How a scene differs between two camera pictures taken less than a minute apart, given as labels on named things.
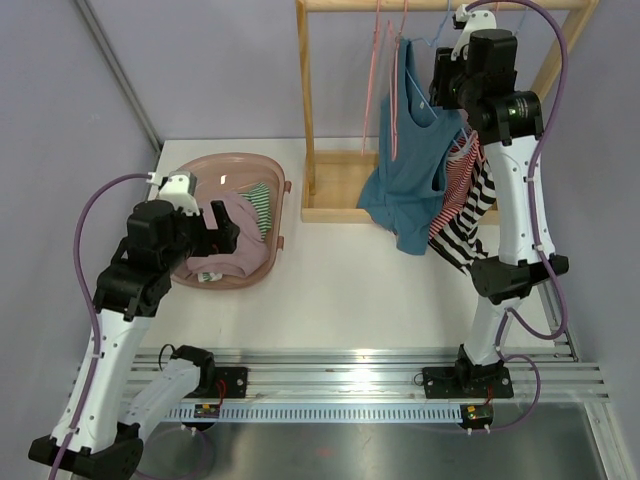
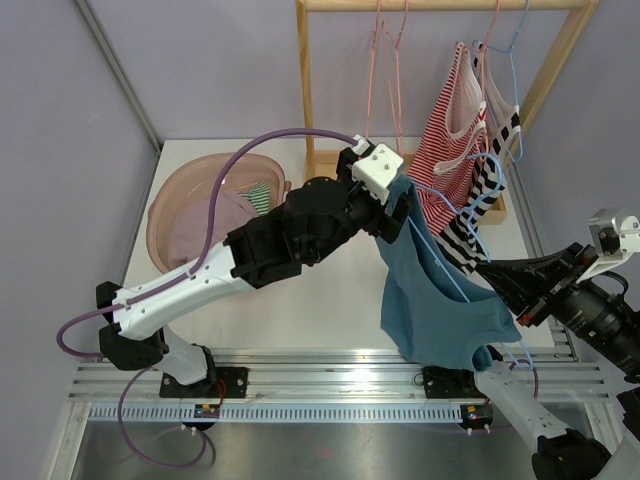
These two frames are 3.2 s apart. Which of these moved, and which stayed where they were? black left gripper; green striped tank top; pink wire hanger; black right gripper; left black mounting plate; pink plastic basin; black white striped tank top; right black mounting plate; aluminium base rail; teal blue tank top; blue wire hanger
Moved: black right gripper; black left gripper; teal blue tank top; blue wire hanger
Stayed: aluminium base rail; black white striped tank top; pink wire hanger; left black mounting plate; pink plastic basin; right black mounting plate; green striped tank top
